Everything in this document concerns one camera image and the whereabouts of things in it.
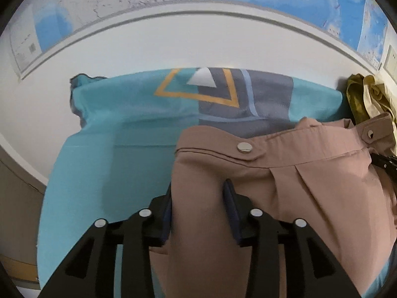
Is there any pink jacket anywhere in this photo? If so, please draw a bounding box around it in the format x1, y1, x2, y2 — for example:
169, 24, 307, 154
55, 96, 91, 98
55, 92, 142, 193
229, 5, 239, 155
150, 114, 396, 297

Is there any cream yellow jacket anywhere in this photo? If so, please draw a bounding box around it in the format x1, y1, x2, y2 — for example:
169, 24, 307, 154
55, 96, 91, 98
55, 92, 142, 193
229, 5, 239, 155
346, 74, 396, 125

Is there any grey brown door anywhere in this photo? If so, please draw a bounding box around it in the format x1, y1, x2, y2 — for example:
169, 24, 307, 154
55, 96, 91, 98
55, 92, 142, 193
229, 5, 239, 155
1, 149, 46, 288

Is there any teal grey bed sheet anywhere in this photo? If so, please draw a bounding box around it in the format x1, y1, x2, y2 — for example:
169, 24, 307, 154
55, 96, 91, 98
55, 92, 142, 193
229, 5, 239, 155
36, 67, 395, 298

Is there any white wall socket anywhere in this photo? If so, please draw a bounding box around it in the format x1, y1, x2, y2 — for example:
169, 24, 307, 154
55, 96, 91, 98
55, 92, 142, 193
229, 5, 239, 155
384, 45, 397, 82

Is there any colourful wall map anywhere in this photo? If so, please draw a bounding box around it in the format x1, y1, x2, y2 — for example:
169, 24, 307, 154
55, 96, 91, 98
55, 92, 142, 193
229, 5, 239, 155
5, 0, 389, 78

